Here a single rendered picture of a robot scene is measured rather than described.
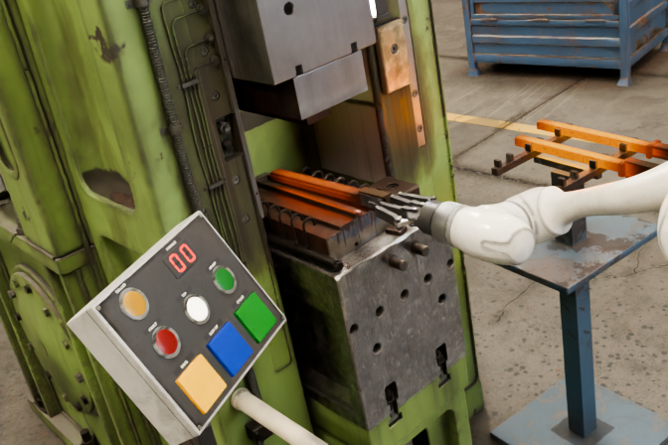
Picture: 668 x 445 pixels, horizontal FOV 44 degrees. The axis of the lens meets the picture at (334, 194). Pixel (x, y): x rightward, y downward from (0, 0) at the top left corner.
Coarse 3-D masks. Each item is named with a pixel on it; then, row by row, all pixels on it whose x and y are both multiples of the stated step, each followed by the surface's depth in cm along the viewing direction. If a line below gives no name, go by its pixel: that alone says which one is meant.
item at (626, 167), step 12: (516, 144) 225; (540, 144) 218; (552, 144) 216; (564, 156) 212; (576, 156) 209; (588, 156) 206; (600, 156) 204; (612, 168) 201; (624, 168) 198; (636, 168) 196; (648, 168) 192
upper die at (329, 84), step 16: (336, 64) 177; (352, 64) 181; (240, 80) 186; (288, 80) 172; (304, 80) 173; (320, 80) 175; (336, 80) 178; (352, 80) 182; (240, 96) 189; (256, 96) 184; (272, 96) 179; (288, 96) 174; (304, 96) 173; (320, 96) 176; (336, 96) 179; (352, 96) 183; (272, 112) 181; (288, 112) 177; (304, 112) 174
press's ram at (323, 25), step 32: (224, 0) 169; (256, 0) 160; (288, 0) 166; (320, 0) 171; (352, 0) 177; (224, 32) 174; (256, 32) 165; (288, 32) 167; (320, 32) 173; (352, 32) 179; (256, 64) 169; (288, 64) 169; (320, 64) 174
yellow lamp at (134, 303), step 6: (126, 294) 137; (132, 294) 138; (138, 294) 139; (126, 300) 136; (132, 300) 137; (138, 300) 138; (144, 300) 139; (126, 306) 136; (132, 306) 137; (138, 306) 138; (144, 306) 139; (132, 312) 136; (138, 312) 137
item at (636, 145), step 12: (540, 120) 233; (552, 132) 229; (564, 132) 225; (576, 132) 222; (588, 132) 219; (600, 132) 218; (612, 144) 213; (636, 144) 207; (648, 144) 204; (660, 144) 204; (648, 156) 205; (660, 156) 203
